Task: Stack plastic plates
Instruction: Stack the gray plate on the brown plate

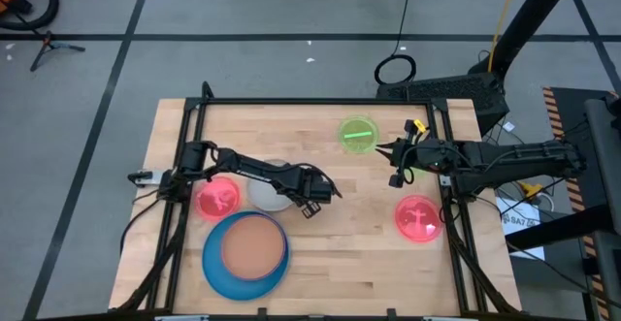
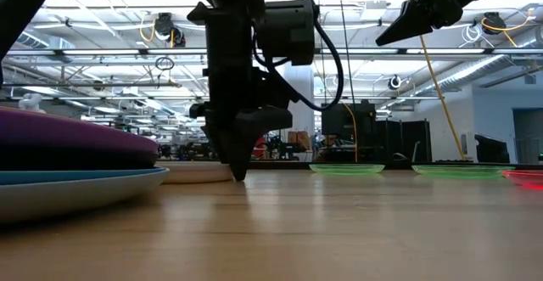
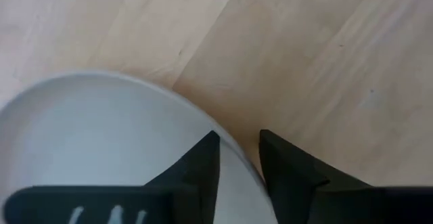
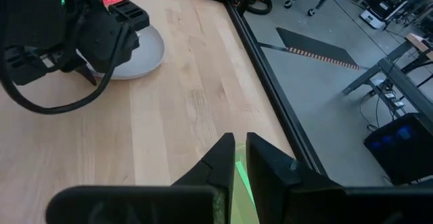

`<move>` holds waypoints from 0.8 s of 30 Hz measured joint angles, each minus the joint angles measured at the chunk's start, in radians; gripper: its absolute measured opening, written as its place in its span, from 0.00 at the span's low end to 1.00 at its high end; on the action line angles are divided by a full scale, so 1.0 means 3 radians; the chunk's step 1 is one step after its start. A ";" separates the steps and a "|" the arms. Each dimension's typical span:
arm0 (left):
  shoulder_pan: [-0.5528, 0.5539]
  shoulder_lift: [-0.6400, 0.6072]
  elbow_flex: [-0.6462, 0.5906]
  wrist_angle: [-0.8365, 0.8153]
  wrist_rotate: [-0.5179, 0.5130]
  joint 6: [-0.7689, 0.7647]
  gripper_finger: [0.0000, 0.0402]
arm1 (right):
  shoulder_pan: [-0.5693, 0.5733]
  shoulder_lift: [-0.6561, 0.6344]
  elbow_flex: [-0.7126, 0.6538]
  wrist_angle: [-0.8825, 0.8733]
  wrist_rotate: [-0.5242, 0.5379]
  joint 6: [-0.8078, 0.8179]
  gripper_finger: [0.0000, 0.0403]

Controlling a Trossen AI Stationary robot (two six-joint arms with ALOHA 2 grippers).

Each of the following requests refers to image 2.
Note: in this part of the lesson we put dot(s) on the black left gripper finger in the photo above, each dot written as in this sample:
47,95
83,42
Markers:
220,141
254,124

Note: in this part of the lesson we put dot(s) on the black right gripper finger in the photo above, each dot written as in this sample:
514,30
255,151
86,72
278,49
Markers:
403,26

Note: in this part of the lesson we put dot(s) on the pale pinkish plastic plate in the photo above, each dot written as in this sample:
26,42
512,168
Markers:
191,172

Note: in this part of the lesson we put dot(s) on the purple plastic plate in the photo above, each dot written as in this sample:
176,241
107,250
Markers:
63,132

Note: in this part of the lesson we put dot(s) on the translucent pink plastic plate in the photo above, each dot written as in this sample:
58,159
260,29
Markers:
526,178

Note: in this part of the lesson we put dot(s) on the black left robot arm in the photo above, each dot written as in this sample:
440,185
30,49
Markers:
21,1

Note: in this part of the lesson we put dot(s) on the cardboard box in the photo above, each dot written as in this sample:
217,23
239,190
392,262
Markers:
299,139

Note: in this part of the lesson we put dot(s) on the white building column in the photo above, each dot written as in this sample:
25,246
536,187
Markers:
302,115

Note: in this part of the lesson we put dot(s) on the black equipment cabinet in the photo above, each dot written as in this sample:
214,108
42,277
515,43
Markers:
348,121

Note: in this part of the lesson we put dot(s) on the translucent green plastic plate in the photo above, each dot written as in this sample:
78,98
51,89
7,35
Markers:
345,169
462,170

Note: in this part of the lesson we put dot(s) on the black partition panel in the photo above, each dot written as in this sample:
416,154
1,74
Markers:
403,141

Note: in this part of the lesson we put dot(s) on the dark desk monitor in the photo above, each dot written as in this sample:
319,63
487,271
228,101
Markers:
491,149

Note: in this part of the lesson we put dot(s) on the blue plastic plate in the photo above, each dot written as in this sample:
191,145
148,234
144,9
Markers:
76,192

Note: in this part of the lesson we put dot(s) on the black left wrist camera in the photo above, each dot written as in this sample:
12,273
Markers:
286,30

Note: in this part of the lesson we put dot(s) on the black table edge frame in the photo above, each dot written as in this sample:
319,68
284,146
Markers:
403,165

